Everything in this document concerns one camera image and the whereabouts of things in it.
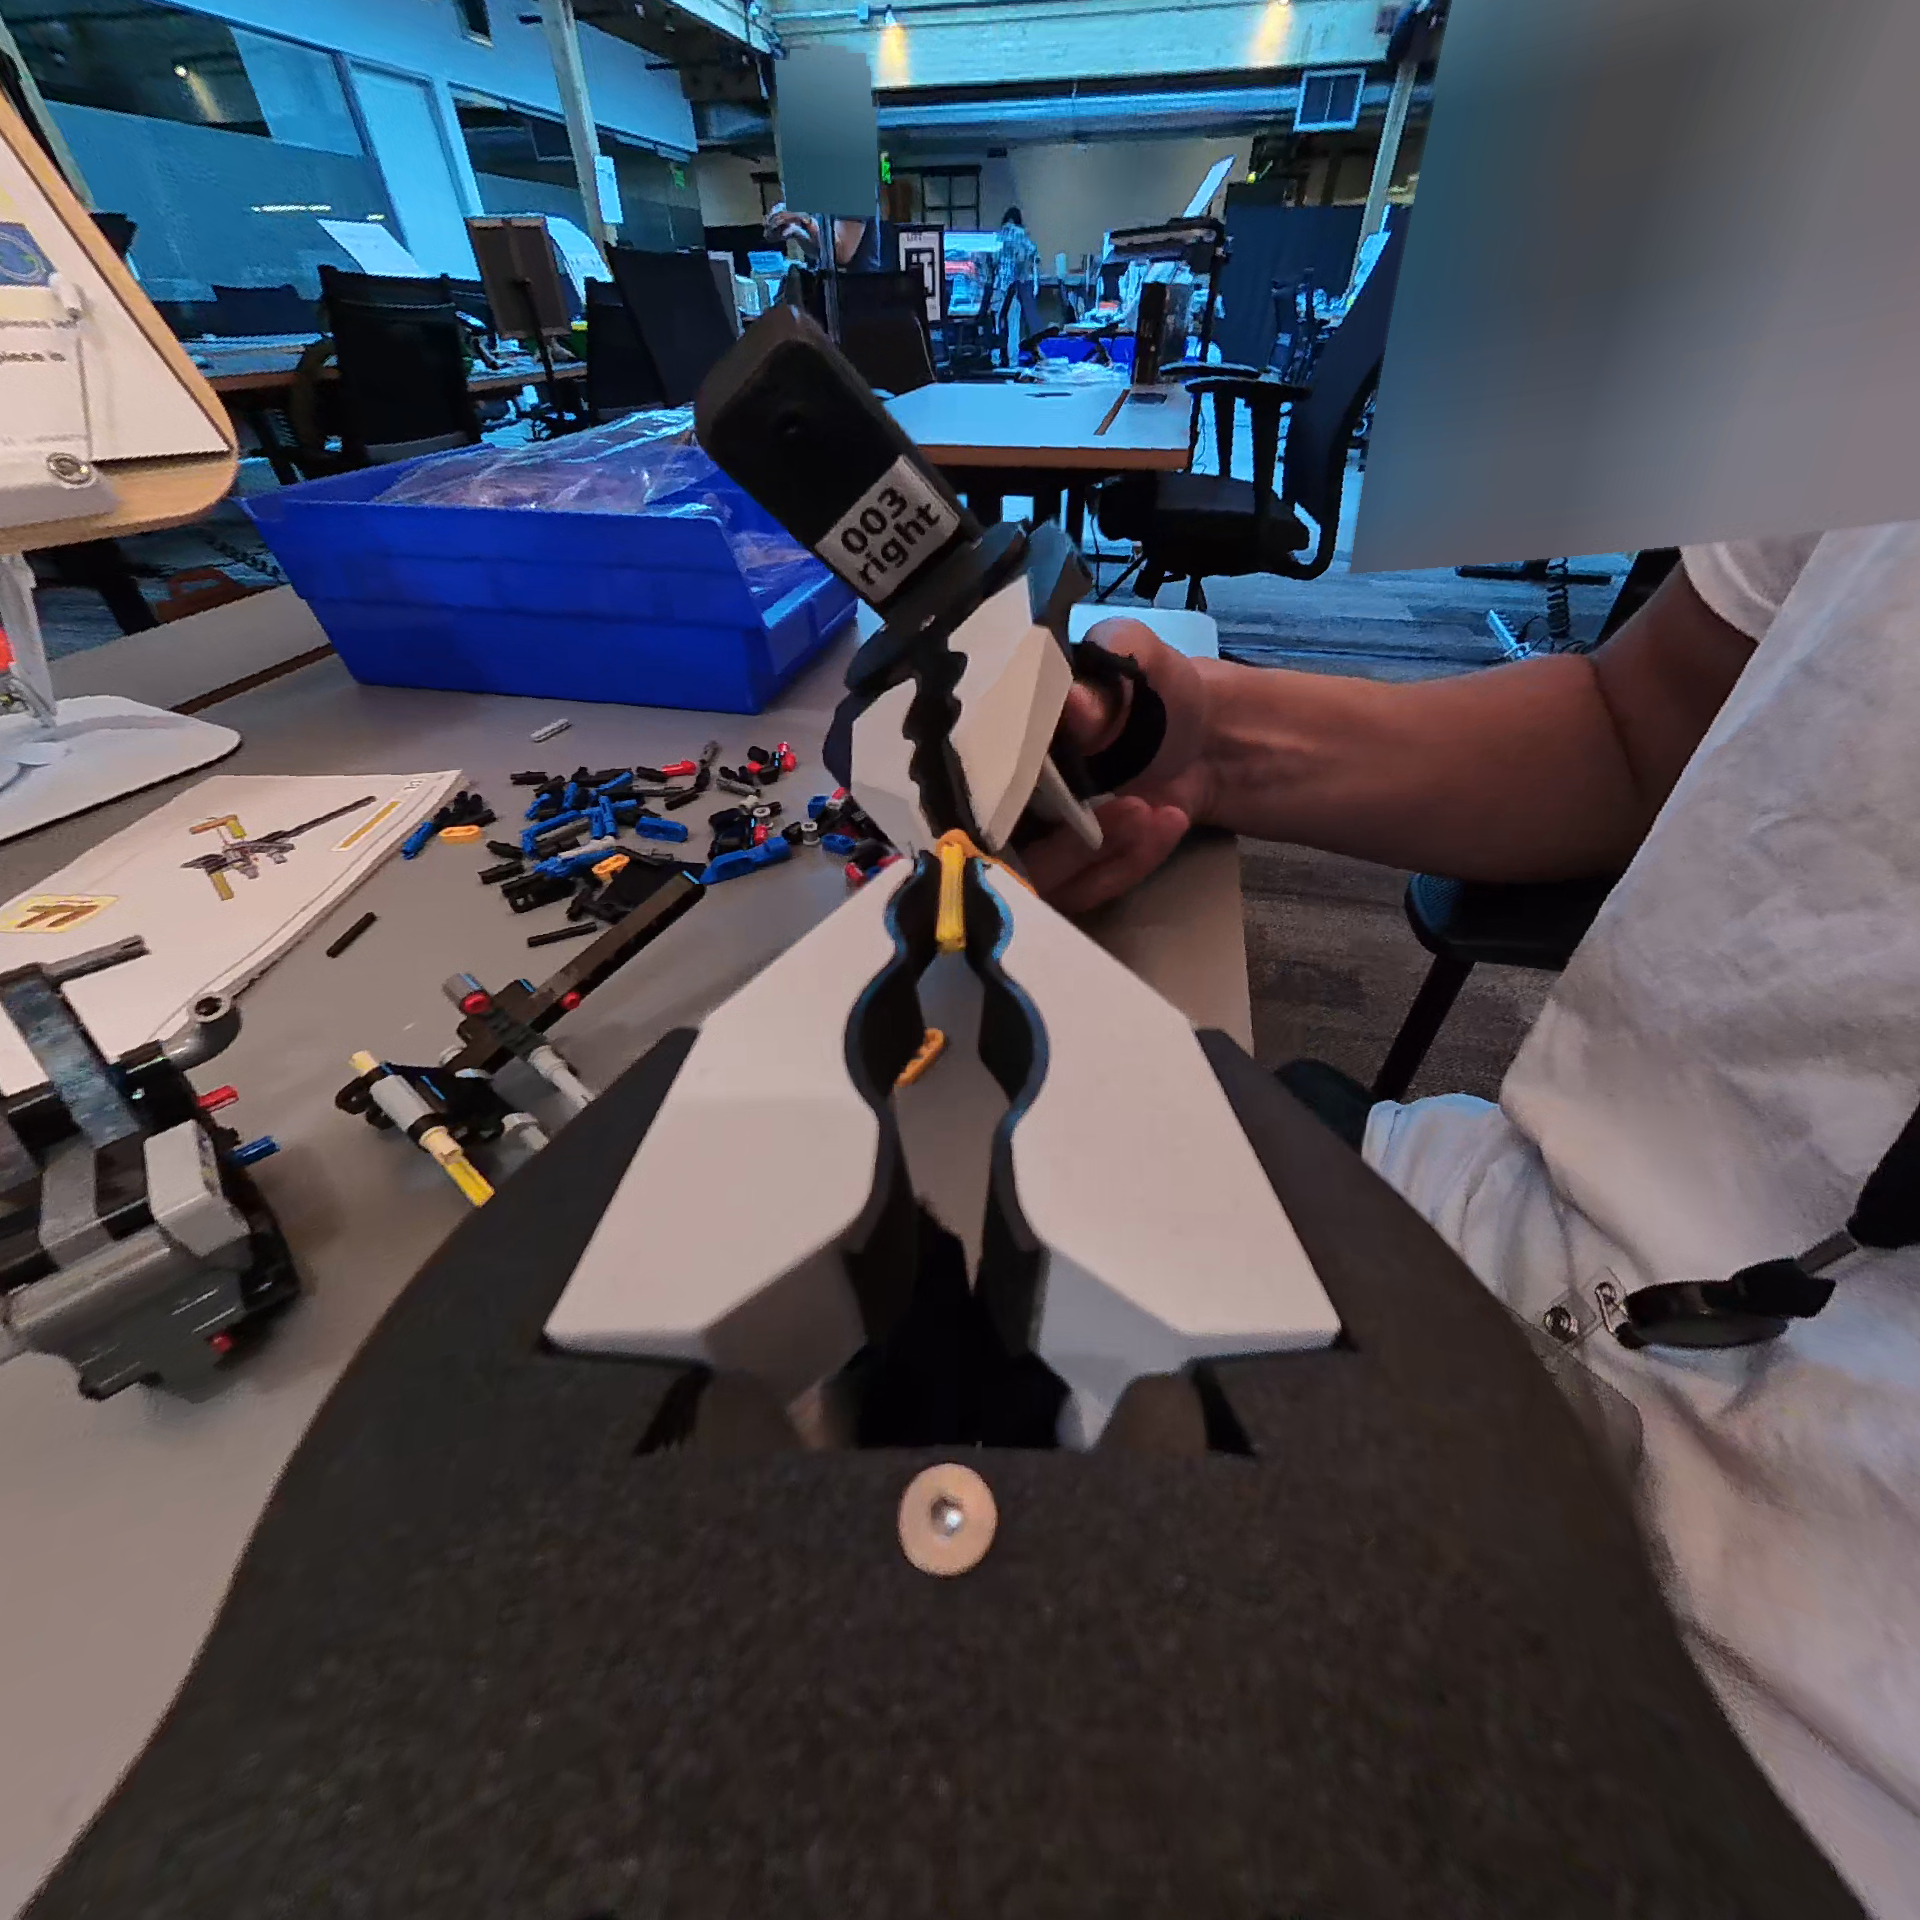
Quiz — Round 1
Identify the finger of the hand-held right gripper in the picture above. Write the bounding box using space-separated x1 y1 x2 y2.
822 678 963 858
933 597 1075 850

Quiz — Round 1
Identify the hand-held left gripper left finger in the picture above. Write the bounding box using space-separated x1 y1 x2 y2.
540 863 925 1442

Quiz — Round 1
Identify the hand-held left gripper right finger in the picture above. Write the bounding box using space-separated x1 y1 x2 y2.
961 870 1344 1451

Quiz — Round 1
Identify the person's right forearm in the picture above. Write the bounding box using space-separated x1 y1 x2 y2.
1206 555 1765 889

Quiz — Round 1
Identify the pile of small lego pins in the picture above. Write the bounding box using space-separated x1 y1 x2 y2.
396 734 902 950

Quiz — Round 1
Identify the small black lego assembly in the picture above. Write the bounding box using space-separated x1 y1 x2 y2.
332 870 708 1210

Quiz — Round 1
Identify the large grey lego assembly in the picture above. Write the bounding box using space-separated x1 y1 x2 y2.
0 937 302 1404

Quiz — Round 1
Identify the lego instruction booklet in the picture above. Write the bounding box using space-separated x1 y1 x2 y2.
0 768 464 1099

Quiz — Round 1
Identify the person's right hand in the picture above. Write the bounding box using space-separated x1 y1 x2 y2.
1033 614 1230 919

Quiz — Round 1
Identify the black office chair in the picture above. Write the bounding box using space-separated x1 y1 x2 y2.
315 266 487 471
607 247 741 410
1094 322 1382 619

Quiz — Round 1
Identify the clear plastic bag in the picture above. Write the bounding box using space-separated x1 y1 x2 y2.
374 403 752 524

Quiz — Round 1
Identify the white background table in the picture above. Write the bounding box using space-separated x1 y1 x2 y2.
884 378 1198 520

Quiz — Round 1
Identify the blue plastic bin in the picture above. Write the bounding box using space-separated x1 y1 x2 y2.
240 413 864 718

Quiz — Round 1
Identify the black seat chair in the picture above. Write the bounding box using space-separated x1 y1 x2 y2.
1275 870 1615 1151

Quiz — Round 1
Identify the long background desk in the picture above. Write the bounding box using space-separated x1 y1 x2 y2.
186 332 603 404

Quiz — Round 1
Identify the wooden board with papers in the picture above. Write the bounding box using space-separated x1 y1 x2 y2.
0 90 243 550

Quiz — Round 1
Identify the white stand base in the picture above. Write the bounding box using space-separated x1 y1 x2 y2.
0 555 243 842

